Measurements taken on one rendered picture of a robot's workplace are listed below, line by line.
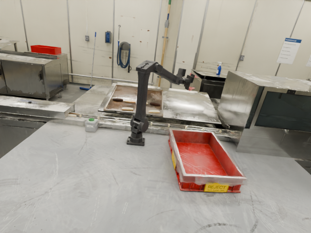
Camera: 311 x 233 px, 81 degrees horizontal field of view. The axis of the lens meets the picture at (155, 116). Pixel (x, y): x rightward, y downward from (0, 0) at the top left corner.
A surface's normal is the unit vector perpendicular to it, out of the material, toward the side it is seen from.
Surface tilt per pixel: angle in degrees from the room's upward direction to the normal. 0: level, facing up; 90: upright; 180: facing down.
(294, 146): 89
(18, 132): 90
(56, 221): 0
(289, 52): 90
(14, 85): 91
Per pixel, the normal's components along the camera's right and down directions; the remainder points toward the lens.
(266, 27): -0.01, 0.40
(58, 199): 0.11, -0.91
